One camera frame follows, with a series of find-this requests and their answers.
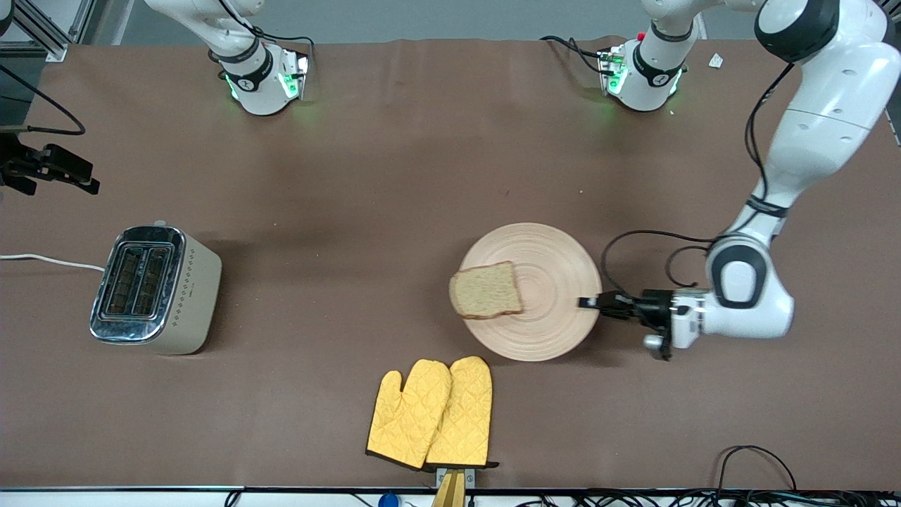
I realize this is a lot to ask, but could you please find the small metal bracket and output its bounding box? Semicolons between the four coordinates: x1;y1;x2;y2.
435;466;477;492

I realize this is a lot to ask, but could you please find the aluminium frame profile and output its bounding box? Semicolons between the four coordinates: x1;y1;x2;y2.
13;0;97;63

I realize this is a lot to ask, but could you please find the round wooden plate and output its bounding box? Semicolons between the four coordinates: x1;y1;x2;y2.
458;223;603;363

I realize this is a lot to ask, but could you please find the black base cable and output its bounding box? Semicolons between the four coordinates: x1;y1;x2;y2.
540;35;615;76
218;0;315;71

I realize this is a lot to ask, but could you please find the black left base cable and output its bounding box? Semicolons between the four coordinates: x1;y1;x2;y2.
540;35;615;76

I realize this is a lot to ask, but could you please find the black right base cable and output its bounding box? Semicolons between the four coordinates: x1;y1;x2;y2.
218;0;315;71

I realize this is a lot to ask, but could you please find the white toaster power cord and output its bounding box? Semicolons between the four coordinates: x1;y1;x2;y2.
0;253;106;273

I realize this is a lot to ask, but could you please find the beige chrome toaster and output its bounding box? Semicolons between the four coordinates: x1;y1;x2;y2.
89;224;223;356

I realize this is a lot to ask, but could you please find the yellow quilted oven mitt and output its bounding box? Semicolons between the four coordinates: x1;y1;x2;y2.
424;356;500;470
366;359;453;470

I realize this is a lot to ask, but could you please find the black looped cable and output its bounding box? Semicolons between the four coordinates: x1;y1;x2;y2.
717;445;798;492

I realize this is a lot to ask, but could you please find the brown bread slice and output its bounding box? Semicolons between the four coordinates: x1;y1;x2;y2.
449;261;524;320

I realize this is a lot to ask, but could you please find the brown table cover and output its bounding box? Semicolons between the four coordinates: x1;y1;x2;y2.
0;35;901;492

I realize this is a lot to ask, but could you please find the wooden stick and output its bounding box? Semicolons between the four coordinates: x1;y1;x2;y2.
431;470;467;507

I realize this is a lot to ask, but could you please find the black cable bundle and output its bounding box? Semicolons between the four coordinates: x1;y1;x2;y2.
517;488;901;507

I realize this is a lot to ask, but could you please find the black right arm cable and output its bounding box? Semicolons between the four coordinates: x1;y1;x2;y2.
0;63;87;137

